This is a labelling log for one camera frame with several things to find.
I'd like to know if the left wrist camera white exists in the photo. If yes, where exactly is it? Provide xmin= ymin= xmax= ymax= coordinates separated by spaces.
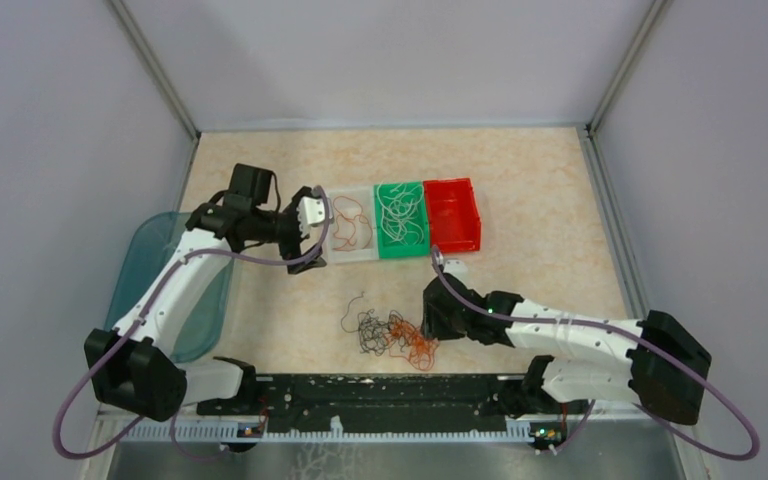
xmin=297 ymin=196 xmax=329 ymax=236

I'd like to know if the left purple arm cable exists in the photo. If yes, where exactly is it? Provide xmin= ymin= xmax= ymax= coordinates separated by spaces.
xmin=51 ymin=185 xmax=332 ymax=461

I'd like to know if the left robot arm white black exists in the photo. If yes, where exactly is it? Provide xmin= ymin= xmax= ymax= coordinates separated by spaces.
xmin=84 ymin=164 xmax=331 ymax=422

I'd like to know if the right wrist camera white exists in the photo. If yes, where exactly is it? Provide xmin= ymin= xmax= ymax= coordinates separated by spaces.
xmin=441 ymin=259 xmax=469 ymax=283

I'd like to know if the cable pile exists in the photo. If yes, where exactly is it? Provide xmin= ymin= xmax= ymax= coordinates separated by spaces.
xmin=340 ymin=290 xmax=444 ymax=372

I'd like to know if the aluminium frame post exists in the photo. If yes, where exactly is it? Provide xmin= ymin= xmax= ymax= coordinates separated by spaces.
xmin=586 ymin=0 xmax=668 ymax=137
xmin=106 ymin=0 xmax=201 ymax=142

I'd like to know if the teal plastic container lid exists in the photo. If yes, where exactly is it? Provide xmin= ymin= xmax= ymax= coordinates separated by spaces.
xmin=104 ymin=211 xmax=234 ymax=364

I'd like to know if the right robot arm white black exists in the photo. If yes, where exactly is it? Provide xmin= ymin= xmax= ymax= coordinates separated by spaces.
xmin=422 ymin=273 xmax=712 ymax=425

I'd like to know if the aluminium frame post right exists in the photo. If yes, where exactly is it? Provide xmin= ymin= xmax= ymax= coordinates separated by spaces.
xmin=586 ymin=0 xmax=668 ymax=137

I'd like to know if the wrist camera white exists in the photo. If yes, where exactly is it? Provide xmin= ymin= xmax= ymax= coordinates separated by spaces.
xmin=297 ymin=196 xmax=329 ymax=236
xmin=441 ymin=259 xmax=469 ymax=283

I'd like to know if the white cable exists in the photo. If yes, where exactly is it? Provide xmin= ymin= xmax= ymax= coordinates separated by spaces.
xmin=375 ymin=182 xmax=429 ymax=248

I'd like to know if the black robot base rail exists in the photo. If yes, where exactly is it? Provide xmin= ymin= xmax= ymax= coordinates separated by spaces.
xmin=196 ymin=374 xmax=588 ymax=434

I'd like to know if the white plastic bin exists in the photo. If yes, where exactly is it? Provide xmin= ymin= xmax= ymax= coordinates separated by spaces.
xmin=325 ymin=185 xmax=379 ymax=264

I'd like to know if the aluminium frame post left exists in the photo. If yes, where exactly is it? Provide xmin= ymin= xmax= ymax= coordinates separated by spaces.
xmin=106 ymin=0 xmax=201 ymax=142

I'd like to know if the red plastic bin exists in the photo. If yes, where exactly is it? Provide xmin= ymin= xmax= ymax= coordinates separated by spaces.
xmin=423 ymin=177 xmax=482 ymax=253

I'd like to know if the green plastic bin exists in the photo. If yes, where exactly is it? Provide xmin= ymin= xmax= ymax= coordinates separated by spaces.
xmin=373 ymin=181 xmax=431 ymax=260

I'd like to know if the white slotted cable duct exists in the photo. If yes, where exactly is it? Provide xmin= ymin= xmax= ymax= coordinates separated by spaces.
xmin=123 ymin=416 xmax=534 ymax=444

